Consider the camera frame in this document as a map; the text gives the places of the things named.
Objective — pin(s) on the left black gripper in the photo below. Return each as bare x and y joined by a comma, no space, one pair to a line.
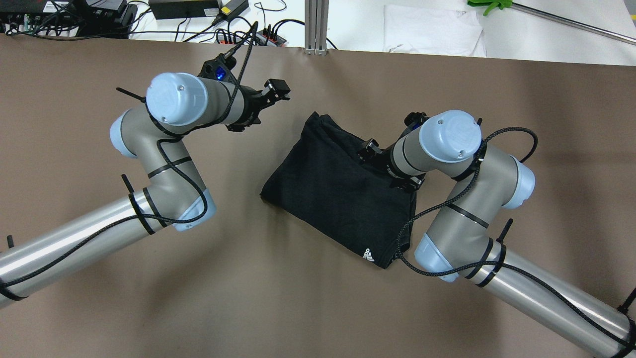
251,106

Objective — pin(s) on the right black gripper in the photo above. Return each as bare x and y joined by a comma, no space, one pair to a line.
383,160

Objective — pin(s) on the black graphic t-shirt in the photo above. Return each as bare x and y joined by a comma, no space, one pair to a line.
323,182

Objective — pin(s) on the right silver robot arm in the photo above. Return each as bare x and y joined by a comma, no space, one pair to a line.
457,244

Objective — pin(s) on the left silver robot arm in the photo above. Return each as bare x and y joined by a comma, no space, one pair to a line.
175,104

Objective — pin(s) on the red black power strip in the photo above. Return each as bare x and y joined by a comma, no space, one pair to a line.
264,38

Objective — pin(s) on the white paper sheet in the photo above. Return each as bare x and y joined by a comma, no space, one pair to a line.
422,30

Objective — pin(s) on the black power adapter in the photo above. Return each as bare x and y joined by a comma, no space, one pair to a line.
174,9

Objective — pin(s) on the black electronics box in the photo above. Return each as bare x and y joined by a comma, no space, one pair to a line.
105,18

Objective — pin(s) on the green plastic clamp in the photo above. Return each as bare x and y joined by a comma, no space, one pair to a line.
490,5

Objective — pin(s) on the steel rod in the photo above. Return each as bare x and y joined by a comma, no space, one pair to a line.
589,27

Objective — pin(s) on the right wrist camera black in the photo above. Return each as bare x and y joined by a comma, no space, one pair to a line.
414,120

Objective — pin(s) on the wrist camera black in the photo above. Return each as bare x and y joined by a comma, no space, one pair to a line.
219,68
414,120

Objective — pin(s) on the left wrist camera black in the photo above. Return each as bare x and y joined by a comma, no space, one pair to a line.
219,68

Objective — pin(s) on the aluminium frame post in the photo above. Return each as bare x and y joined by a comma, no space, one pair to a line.
316,20

